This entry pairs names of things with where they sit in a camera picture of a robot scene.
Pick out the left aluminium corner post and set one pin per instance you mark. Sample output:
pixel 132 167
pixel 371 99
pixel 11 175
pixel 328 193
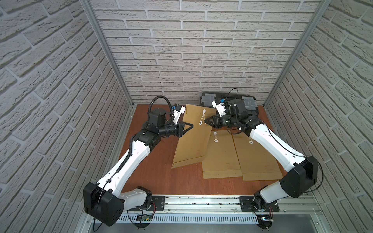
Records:
pixel 94 21

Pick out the aluminium corner post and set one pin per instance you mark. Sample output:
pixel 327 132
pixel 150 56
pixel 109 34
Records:
pixel 94 21
pixel 314 21

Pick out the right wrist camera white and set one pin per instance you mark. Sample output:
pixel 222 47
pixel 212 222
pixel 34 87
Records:
pixel 222 107

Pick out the right aluminium corner post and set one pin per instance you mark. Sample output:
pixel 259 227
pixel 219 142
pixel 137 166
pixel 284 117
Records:
pixel 314 21

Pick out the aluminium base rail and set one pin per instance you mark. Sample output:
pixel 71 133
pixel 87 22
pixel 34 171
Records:
pixel 208 205

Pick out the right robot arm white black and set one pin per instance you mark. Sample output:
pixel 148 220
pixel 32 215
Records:
pixel 302 170

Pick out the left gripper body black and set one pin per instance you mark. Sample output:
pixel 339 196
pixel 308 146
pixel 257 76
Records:
pixel 180 129

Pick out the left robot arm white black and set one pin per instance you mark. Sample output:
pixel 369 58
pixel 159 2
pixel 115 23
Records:
pixel 140 146

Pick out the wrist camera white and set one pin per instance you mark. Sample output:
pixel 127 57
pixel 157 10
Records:
pixel 178 110
pixel 222 107

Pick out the brown kraft file bag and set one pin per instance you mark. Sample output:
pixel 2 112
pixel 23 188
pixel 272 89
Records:
pixel 257 164
pixel 191 147
pixel 221 160

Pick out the black grey plastic toolbox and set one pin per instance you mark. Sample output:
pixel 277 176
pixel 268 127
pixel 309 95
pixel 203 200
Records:
pixel 207 98

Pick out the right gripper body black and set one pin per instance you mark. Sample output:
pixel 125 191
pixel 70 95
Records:
pixel 228 121

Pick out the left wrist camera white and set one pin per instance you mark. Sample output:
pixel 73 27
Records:
pixel 178 110

